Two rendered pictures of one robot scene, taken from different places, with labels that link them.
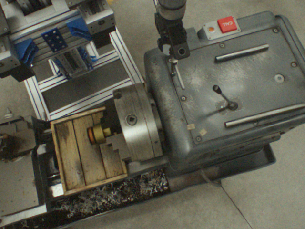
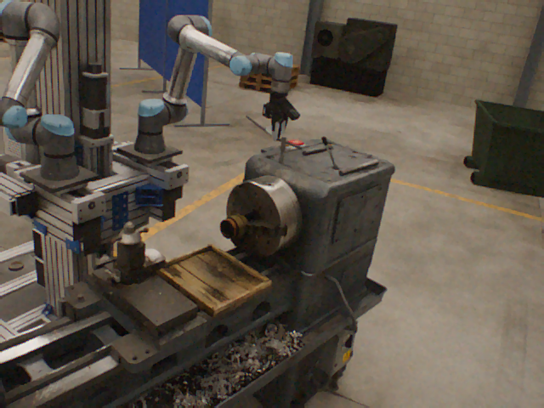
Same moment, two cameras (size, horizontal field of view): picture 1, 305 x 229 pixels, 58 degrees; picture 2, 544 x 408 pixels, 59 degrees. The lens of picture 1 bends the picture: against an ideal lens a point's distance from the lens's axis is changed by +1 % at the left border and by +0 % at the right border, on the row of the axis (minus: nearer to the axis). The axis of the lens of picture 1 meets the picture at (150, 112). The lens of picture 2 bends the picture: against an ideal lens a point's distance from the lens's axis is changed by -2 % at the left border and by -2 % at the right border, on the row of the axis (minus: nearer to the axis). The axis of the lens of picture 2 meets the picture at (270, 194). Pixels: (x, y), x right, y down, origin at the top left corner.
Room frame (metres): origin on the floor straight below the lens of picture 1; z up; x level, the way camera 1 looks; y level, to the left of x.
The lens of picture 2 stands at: (-1.10, 1.19, 1.96)
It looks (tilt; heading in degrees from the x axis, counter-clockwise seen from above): 23 degrees down; 321
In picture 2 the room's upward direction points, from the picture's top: 7 degrees clockwise
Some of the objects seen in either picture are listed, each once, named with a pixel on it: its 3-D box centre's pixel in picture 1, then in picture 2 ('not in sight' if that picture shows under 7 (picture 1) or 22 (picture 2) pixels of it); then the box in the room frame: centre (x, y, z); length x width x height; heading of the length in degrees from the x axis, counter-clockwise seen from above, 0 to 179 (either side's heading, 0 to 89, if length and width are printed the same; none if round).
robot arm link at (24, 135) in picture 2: not in sight; (24, 76); (0.94, 0.80, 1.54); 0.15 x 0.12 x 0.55; 41
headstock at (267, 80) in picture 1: (223, 94); (316, 197); (0.41, -0.32, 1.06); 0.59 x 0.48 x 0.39; 101
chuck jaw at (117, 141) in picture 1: (122, 148); (264, 229); (0.21, 0.12, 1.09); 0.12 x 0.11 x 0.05; 11
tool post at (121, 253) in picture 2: (0, 145); (132, 252); (0.28, 0.63, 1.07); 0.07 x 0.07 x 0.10; 11
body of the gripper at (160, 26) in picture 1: (169, 21); (276, 104); (0.50, -0.09, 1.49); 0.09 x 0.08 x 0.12; 11
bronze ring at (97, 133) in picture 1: (100, 133); (235, 226); (0.29, 0.21, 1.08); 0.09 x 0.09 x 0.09; 11
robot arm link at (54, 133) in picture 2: not in sight; (56, 133); (0.84, 0.72, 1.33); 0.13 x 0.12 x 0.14; 41
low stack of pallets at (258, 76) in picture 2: not in sight; (270, 76); (6.91, -4.98, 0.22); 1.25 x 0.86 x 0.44; 121
